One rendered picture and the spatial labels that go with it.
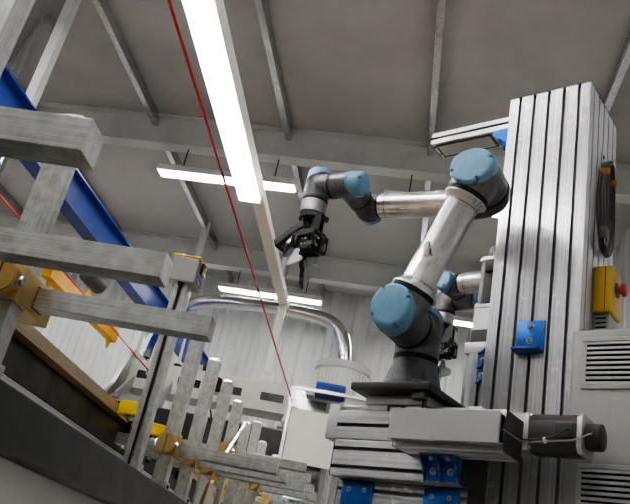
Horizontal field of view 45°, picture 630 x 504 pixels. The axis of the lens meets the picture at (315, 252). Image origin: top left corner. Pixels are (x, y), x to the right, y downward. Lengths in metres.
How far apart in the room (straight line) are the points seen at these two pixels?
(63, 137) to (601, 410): 1.48
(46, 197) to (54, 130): 0.54
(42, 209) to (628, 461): 1.30
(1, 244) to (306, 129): 7.32
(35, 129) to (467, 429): 1.23
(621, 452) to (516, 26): 5.12
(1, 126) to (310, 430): 4.30
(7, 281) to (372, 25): 5.85
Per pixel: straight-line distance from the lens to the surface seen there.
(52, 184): 1.18
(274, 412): 5.20
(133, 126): 8.70
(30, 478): 1.34
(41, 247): 0.88
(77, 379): 1.85
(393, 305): 1.86
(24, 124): 0.64
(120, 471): 1.61
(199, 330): 1.06
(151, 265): 0.83
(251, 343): 11.87
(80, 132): 0.62
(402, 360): 1.96
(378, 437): 1.92
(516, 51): 6.83
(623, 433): 1.85
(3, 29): 1.03
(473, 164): 1.98
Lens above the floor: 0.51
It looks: 25 degrees up
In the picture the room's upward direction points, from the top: 12 degrees clockwise
